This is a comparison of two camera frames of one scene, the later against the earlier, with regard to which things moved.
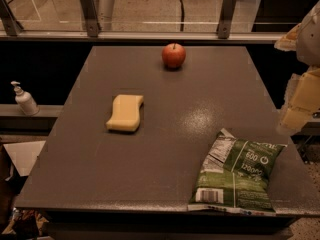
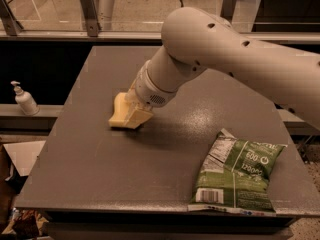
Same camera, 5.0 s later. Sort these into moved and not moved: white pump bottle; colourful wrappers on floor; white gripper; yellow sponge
Moved: white gripper
Not moved: white pump bottle; colourful wrappers on floor; yellow sponge
